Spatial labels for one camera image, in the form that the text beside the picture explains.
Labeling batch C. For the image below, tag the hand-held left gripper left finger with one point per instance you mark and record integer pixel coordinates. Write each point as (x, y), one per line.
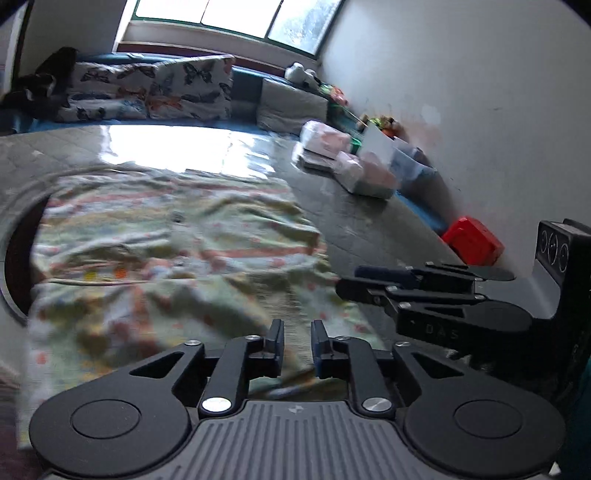
(277, 344)

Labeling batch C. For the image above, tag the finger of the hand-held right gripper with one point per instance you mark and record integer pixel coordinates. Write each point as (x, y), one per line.
(358, 290)
(385, 274)

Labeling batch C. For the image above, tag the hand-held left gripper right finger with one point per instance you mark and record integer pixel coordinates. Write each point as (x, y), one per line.
(318, 347)

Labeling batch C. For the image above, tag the floral patterned garment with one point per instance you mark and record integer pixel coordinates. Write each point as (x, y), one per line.
(175, 263)

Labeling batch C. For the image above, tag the dark clothes pile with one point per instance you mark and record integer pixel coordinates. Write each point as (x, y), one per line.
(39, 87)

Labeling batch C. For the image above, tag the dark woven bed mat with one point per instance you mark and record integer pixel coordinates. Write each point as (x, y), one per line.
(360, 221)

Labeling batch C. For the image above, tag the red plastic box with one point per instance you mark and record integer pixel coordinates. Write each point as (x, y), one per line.
(471, 240)

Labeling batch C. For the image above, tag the large pink wrapped packet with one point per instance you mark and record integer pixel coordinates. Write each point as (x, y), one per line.
(364, 177)

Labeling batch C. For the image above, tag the clear plastic storage bin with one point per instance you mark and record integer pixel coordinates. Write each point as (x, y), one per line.
(411, 166)

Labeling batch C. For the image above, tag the white board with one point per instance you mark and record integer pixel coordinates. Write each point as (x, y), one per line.
(378, 143)

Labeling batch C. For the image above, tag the flat clear wrapped packet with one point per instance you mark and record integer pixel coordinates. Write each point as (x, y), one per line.
(311, 161)

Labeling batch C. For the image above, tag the white pink soft packet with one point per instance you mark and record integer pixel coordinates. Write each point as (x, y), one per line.
(325, 138)

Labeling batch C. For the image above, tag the colourful toy pile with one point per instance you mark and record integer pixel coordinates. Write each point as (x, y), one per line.
(381, 123)

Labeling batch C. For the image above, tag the grey cushion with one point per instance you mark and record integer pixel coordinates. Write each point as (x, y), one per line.
(291, 108)

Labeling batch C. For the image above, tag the white plush toy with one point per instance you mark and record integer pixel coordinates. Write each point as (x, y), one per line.
(302, 74)

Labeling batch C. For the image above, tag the butterfly print pillow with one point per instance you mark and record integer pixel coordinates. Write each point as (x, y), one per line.
(244, 92)
(194, 87)
(108, 90)

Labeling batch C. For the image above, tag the window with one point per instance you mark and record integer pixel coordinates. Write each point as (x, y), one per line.
(231, 16)

